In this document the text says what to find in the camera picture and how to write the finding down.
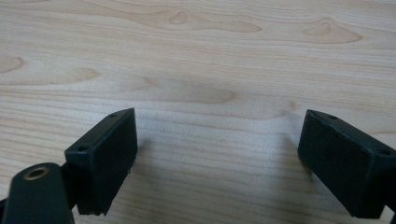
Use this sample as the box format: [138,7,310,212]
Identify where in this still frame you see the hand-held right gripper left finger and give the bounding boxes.
[64,107,138,217]

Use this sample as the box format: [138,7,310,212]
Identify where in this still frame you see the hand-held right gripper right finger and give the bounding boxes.
[297,108,396,219]

